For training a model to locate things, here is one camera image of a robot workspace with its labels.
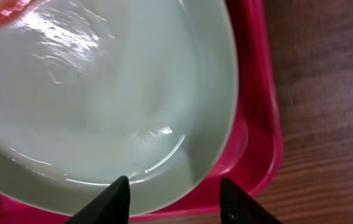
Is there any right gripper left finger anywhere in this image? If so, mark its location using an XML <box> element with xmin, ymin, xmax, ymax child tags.
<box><xmin>65</xmin><ymin>176</ymin><xmax>131</xmax><ymax>224</ymax></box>

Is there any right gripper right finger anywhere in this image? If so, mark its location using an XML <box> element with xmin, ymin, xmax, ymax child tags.
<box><xmin>219</xmin><ymin>177</ymin><xmax>283</xmax><ymax>224</ymax></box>

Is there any light blue plate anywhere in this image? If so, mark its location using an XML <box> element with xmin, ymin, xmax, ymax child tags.
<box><xmin>0</xmin><ymin>0</ymin><xmax>238</xmax><ymax>216</ymax></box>

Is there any red plastic tray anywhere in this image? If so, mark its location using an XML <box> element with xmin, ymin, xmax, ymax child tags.
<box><xmin>0</xmin><ymin>0</ymin><xmax>285</xmax><ymax>224</ymax></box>

